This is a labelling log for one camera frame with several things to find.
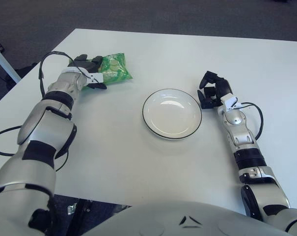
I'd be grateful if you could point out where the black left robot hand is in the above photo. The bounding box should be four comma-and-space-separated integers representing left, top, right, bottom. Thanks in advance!
67, 54, 108, 90

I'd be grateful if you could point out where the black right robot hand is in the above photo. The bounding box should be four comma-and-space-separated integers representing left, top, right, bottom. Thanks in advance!
196, 70, 234, 110

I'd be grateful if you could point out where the green potato chips bag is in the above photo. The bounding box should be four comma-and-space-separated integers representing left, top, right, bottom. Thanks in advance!
69, 53, 134, 91

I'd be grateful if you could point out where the white plate with black rim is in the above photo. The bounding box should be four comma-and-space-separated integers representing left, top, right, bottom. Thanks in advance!
142, 88, 203, 141

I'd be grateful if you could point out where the white furniture panel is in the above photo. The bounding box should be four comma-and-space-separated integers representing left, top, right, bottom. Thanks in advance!
0, 39, 22, 83

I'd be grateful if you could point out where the silver robot torso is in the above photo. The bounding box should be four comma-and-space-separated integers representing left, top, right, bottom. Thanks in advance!
0, 181, 297, 236

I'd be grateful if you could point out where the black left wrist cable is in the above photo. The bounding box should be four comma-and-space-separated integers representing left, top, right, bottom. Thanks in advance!
0, 51, 95, 173

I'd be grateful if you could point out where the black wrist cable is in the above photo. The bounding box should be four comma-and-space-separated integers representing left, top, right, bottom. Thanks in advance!
0, 51, 95, 173
236, 102, 264, 141

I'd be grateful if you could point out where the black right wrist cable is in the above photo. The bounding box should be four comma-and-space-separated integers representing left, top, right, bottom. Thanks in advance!
236, 102, 264, 141

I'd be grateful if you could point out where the small metal bracket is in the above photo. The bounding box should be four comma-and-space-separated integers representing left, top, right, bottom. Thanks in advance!
67, 203, 79, 215

